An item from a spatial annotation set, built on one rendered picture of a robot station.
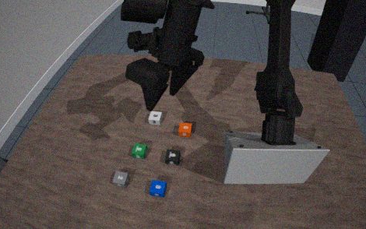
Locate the orange block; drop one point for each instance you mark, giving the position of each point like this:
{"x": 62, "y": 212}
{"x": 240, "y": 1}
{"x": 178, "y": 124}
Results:
{"x": 185, "y": 129}

